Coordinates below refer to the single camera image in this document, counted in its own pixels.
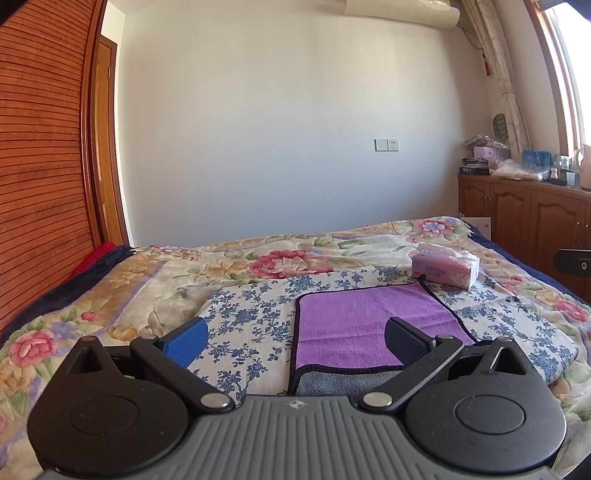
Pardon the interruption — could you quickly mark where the purple and grey towel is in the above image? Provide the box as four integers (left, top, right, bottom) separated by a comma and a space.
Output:
287, 281, 477, 397

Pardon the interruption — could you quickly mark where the wooden sideboard cabinet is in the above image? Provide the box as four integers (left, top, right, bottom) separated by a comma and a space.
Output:
458, 174, 590, 301

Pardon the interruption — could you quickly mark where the floral bed blanket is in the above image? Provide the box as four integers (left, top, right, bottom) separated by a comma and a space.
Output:
1, 216, 590, 479

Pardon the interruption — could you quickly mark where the blue floral white cloth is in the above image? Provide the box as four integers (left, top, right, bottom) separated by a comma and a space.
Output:
191, 267, 579, 402

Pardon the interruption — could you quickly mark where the pink tissue pack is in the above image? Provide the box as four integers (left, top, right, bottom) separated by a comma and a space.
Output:
410, 243, 480, 291

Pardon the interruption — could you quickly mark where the white paper bag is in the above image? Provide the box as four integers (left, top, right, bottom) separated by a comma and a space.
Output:
463, 217, 492, 240

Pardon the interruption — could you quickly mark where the blue box on cabinet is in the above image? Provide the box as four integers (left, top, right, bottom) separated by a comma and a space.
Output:
522, 150, 553, 170

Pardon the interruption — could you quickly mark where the plastic bag on cabinet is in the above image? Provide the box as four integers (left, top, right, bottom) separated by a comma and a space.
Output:
489, 159, 550, 181

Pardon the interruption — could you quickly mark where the red pillow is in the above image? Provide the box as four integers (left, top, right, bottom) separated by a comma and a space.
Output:
70, 242, 117, 278

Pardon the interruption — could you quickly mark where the pink box on cabinet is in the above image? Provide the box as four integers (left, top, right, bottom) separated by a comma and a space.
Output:
473, 146, 511, 170

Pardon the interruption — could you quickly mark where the dark book stack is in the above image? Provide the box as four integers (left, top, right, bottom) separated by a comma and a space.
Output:
460, 157, 490, 175

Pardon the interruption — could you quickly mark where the wooden slatted wardrobe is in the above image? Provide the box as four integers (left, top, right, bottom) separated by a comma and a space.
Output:
1, 1, 106, 329

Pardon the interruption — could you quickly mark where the wooden door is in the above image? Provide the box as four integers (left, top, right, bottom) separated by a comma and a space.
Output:
90, 35, 129, 245

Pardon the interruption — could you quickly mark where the patterned beige curtain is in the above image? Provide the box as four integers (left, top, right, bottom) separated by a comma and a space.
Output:
462, 0, 531, 161

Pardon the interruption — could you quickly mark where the white air conditioner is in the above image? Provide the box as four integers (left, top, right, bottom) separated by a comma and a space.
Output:
345, 0, 461, 29

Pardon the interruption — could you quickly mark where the white wall switch socket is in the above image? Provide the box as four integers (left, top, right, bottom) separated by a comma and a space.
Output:
374, 139, 400, 152

